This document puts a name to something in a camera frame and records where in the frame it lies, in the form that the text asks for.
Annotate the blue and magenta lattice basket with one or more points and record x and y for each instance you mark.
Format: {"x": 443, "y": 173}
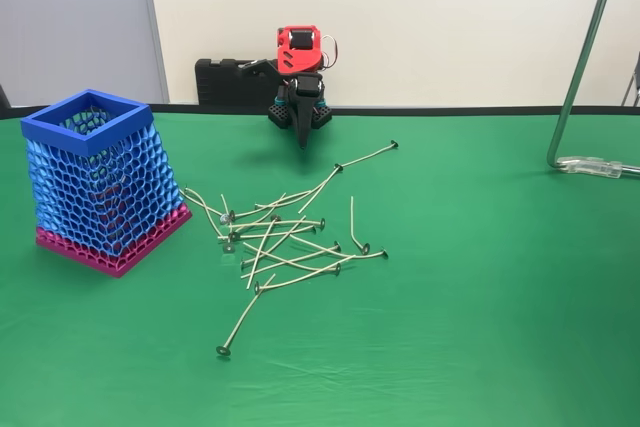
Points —
{"x": 55, "y": 132}

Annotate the green table cloth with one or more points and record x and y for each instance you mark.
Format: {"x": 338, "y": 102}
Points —
{"x": 450, "y": 297}

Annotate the chrome stand pole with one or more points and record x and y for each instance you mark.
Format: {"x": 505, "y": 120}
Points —
{"x": 587, "y": 47}

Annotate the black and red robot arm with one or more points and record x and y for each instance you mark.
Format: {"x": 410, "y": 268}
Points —
{"x": 295, "y": 59}

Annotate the clear stand clamp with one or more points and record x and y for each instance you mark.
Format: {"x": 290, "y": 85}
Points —
{"x": 590, "y": 166}

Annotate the black plastic tool case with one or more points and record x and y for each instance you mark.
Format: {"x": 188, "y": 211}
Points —
{"x": 220, "y": 82}

